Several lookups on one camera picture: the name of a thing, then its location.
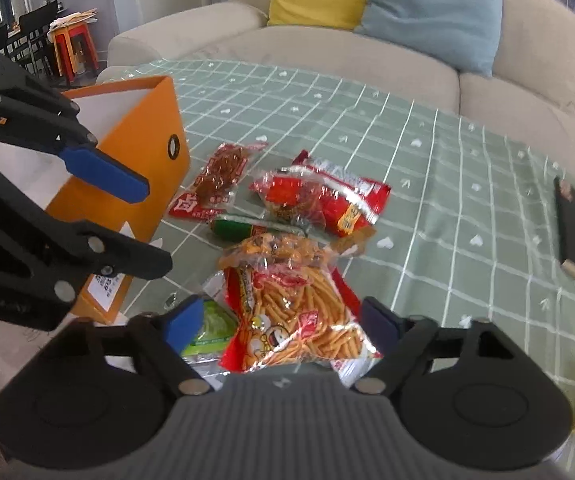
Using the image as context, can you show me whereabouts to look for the green checked tablecloth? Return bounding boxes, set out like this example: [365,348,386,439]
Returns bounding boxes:
[94,58,575,480]

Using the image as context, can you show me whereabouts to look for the orange storage box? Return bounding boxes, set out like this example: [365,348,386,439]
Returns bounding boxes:
[0,76,191,326]

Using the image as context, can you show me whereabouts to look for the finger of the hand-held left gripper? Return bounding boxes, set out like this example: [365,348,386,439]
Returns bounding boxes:
[0,75,150,205]
[0,152,173,293]

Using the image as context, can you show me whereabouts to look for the papers on stool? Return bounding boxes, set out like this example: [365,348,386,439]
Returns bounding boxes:
[48,8,99,31]

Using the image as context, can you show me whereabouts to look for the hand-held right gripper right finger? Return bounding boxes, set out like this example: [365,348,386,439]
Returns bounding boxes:
[350,298,515,395]

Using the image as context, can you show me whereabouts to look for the large red stick snack packet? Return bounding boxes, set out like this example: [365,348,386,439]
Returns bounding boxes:
[220,265,383,377]

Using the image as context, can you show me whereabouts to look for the green snack packet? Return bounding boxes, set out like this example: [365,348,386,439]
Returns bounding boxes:
[182,299,241,362]

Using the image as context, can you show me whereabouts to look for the small clear stick snack packet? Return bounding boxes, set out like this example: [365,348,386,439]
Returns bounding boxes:
[217,234,341,276]

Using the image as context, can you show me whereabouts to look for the red foil snack packet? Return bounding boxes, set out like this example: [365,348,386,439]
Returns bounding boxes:
[248,150,392,239]

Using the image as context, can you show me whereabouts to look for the red and yellow stool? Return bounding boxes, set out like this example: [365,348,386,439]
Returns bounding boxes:
[47,24,100,86]

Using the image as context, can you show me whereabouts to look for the green sausage packet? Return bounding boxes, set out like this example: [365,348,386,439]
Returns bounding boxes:
[210,214,313,241]

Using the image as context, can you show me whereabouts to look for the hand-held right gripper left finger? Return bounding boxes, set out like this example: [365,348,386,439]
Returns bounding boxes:
[66,296,214,396]

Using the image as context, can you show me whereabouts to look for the light blue cushion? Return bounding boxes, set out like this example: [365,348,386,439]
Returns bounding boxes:
[355,0,504,77]

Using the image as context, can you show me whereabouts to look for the black chairs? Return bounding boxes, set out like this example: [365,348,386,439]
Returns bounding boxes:
[4,1,60,78]

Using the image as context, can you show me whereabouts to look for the brown meat snack packet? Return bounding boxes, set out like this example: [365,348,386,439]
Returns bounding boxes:
[168,142,269,221]

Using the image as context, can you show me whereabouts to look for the beige sofa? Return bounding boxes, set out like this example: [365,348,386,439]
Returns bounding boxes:
[96,0,575,161]

